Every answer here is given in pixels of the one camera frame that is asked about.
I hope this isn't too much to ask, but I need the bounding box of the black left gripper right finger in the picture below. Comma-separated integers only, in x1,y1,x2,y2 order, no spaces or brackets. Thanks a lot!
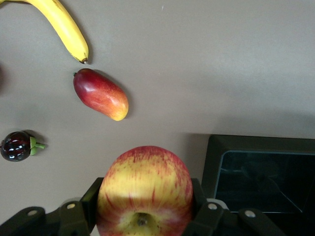
189,177,230,236

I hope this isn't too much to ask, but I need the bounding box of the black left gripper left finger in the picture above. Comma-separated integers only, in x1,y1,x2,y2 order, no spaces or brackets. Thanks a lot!
59,177,104,236

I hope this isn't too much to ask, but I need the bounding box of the black plastic box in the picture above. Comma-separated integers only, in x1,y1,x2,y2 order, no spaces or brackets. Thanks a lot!
200,134,315,236

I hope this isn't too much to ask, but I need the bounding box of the red yellow apple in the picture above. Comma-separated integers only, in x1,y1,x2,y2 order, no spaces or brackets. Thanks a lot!
95,145,194,236

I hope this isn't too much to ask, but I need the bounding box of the yellow banana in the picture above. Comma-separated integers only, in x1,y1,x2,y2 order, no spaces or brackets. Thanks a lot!
0,0,90,65

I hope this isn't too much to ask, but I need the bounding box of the dark purple mangosteen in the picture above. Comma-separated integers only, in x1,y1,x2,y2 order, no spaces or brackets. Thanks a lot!
0,130,46,163

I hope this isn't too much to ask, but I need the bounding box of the red yellow mango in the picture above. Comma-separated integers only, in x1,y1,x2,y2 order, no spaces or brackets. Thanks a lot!
72,68,129,121

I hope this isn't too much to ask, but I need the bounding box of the table cover mat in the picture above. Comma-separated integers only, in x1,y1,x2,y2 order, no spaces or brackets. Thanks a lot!
0,0,315,236

